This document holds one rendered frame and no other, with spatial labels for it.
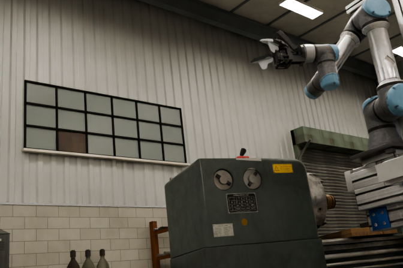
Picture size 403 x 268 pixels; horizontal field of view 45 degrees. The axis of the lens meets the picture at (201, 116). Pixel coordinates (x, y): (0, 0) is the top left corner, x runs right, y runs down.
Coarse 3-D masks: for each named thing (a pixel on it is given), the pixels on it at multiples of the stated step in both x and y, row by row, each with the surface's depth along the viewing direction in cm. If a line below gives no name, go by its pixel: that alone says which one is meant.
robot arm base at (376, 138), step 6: (378, 126) 207; (384, 126) 206; (390, 126) 206; (372, 132) 209; (378, 132) 206; (384, 132) 205; (390, 132) 205; (396, 132) 206; (372, 138) 207; (378, 138) 205; (384, 138) 204; (390, 138) 203; (396, 138) 203; (372, 144) 206; (378, 144) 204
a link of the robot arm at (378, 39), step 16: (368, 0) 210; (384, 0) 212; (352, 16) 222; (368, 16) 210; (384, 16) 208; (368, 32) 211; (384, 32) 208; (384, 48) 205; (384, 64) 203; (384, 80) 202; (400, 80) 199; (384, 96) 199; (400, 96) 195; (384, 112) 201; (400, 112) 196
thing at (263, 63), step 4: (260, 56) 205; (264, 56) 204; (268, 56) 203; (252, 60) 205; (256, 60) 205; (260, 60) 204; (264, 60) 204; (268, 60) 204; (272, 60) 203; (260, 64) 204; (264, 64) 204; (264, 68) 203
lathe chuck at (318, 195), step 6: (312, 174) 264; (312, 180) 257; (318, 180) 258; (312, 186) 253; (318, 186) 254; (312, 192) 251; (318, 192) 252; (324, 192) 254; (312, 198) 249; (318, 198) 251; (324, 198) 252; (318, 204) 250; (324, 204) 252; (324, 210) 252; (318, 216) 251; (324, 216) 253; (318, 222) 253
